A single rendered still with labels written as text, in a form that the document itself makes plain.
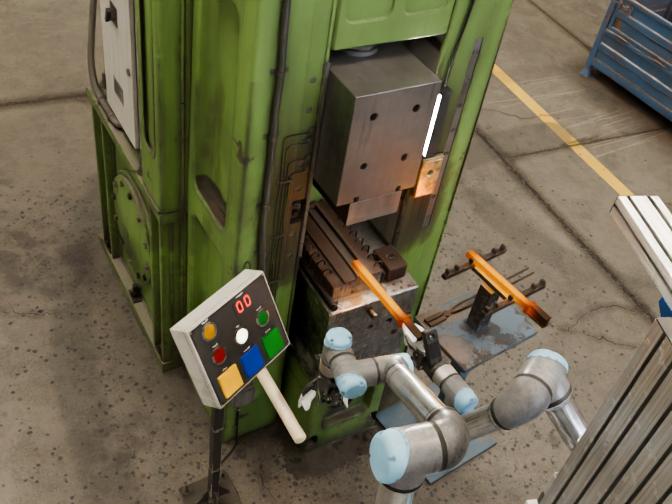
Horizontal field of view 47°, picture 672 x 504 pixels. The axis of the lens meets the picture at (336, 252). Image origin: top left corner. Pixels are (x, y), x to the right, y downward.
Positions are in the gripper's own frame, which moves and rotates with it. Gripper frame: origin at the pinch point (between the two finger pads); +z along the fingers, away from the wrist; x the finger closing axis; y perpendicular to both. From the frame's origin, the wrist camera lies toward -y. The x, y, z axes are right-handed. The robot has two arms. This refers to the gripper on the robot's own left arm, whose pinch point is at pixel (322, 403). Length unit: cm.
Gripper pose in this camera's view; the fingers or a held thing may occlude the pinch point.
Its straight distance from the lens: 244.6
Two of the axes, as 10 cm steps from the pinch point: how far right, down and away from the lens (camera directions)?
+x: 9.8, -0.2, 2.2
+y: 1.7, 6.9, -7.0
